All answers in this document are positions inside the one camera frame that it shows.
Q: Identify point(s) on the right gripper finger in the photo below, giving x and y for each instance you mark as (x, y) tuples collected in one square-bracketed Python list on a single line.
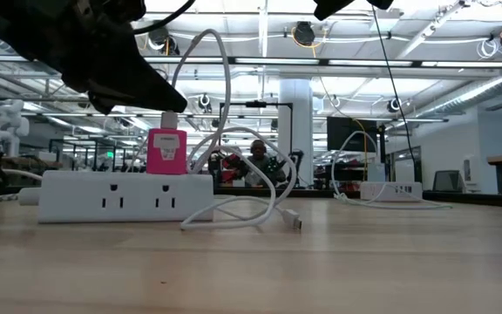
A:
[(331, 8)]

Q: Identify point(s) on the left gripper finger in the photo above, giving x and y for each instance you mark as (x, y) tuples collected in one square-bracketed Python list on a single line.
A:
[(124, 87)]

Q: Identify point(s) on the red charger cube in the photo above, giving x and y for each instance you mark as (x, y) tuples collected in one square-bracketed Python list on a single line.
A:
[(166, 161)]

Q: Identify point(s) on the white rectangular power strip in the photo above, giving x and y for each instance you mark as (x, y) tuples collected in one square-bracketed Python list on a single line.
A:
[(124, 196)]

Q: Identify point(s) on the light blue wall charger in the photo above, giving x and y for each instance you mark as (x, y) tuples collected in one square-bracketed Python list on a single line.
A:
[(377, 172)]

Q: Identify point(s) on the white square power strip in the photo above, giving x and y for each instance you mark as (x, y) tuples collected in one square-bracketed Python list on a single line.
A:
[(390, 192)]

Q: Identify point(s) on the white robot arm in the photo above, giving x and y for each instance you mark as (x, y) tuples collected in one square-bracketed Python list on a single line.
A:
[(9, 126)]

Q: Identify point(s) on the long ceiling light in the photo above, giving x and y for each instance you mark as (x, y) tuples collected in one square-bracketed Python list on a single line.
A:
[(464, 64), (185, 59), (277, 61), (371, 63)]

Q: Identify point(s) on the black monitor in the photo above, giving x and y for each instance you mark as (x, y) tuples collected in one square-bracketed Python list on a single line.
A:
[(347, 134)]

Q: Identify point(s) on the person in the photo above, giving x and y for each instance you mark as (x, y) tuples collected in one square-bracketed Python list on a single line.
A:
[(259, 163)]

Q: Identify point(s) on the grey chair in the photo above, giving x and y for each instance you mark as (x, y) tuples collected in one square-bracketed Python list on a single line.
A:
[(449, 180)]

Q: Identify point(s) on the black stand frame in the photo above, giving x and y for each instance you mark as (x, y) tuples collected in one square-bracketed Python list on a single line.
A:
[(255, 104)]

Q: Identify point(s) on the grey ventilation duct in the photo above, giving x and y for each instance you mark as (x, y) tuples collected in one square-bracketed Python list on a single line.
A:
[(473, 93)]

